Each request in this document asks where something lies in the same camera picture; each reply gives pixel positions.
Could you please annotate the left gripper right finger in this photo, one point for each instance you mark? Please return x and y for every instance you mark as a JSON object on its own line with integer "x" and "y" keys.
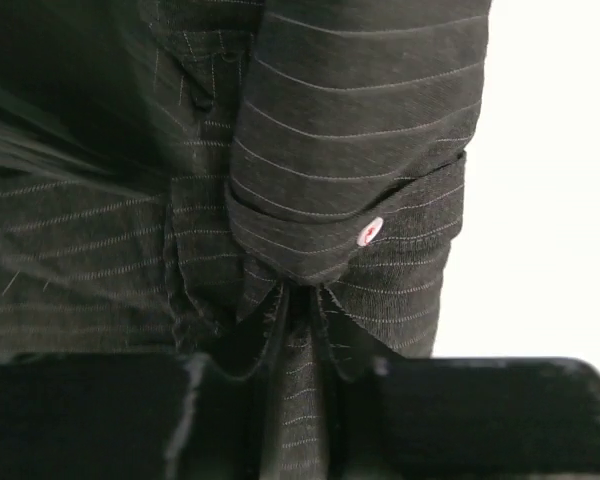
{"x": 391, "y": 417}

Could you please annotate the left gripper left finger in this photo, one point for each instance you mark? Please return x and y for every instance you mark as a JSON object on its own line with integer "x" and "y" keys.
{"x": 208, "y": 414}

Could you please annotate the dark pinstriped long sleeve shirt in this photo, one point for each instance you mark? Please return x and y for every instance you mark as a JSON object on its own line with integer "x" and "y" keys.
{"x": 184, "y": 156}

